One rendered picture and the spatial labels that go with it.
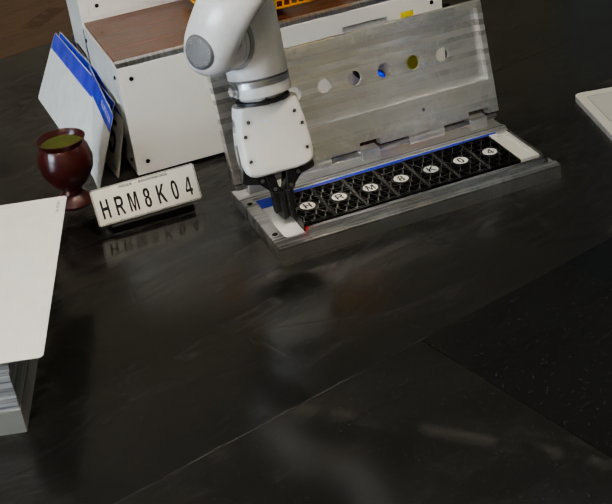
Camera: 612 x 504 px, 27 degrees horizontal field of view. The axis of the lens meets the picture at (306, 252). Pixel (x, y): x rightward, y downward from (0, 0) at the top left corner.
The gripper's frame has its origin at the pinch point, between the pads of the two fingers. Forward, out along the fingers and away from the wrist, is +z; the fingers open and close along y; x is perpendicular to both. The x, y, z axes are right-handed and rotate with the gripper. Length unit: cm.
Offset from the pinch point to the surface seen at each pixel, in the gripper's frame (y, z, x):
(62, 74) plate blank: -18, -16, 62
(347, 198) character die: 9.1, 1.8, -0.9
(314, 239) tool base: 1.2, 4.1, -7.1
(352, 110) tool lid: 16.6, -7.5, 11.5
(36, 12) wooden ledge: -12, -21, 124
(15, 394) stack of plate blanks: -43, 5, -26
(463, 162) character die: 27.8, 1.5, -0.6
